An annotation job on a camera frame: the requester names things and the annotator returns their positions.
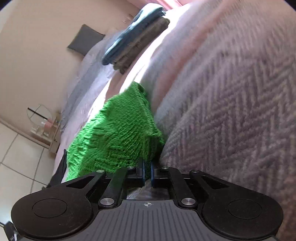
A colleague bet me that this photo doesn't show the folded blue jeans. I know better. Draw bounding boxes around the folded blue jeans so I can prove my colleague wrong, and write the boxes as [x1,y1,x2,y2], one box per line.
[102,6,166,65]

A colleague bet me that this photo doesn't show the black pants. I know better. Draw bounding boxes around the black pants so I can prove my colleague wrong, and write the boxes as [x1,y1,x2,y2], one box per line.
[47,149,68,189]

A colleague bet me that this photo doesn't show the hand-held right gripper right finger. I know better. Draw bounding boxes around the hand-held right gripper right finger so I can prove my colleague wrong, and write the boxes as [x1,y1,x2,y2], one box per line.
[150,162,232,207]

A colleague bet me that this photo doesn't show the green knitted vest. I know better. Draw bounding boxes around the green knitted vest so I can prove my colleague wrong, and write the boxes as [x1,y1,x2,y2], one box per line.
[66,81,166,182]

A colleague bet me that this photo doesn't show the round mirror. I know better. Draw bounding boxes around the round mirror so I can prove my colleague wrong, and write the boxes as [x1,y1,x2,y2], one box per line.
[27,104,53,127]

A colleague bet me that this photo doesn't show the white dressing table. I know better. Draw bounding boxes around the white dressing table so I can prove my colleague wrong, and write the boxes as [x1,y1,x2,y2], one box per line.
[30,111,62,154]

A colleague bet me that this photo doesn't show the white sliding door wardrobe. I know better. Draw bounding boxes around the white sliding door wardrobe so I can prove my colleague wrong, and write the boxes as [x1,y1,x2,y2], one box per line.
[0,122,58,209]

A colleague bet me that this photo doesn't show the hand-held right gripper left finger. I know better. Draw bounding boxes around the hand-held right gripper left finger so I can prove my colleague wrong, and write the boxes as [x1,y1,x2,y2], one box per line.
[66,158,146,208]

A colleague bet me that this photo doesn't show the bed with pink blanket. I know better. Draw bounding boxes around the bed with pink blanket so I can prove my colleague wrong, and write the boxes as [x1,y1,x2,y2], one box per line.
[53,0,296,209]

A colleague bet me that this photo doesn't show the grey pillow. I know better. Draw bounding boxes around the grey pillow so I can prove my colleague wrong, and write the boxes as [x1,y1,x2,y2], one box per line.
[67,24,106,57]

